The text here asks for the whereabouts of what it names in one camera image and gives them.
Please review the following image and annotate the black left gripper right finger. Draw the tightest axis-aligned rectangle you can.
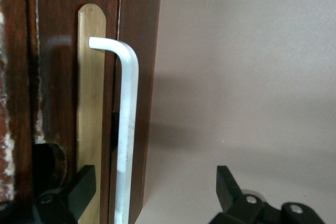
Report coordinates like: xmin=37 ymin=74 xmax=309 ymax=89
xmin=209 ymin=165 xmax=324 ymax=224

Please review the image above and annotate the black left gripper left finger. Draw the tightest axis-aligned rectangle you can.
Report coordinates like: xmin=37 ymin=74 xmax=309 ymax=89
xmin=0 ymin=165 xmax=97 ymax=224

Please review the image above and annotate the wooden drawer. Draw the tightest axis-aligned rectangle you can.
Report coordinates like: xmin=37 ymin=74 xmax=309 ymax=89
xmin=26 ymin=0 xmax=122 ymax=224

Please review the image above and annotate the white metal drawer handle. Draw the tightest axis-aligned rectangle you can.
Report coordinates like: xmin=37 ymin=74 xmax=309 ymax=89
xmin=88 ymin=36 xmax=140 ymax=224

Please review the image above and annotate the dark red wooden cabinet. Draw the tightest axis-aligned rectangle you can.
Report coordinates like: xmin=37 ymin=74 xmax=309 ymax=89
xmin=0 ymin=0 xmax=163 ymax=224

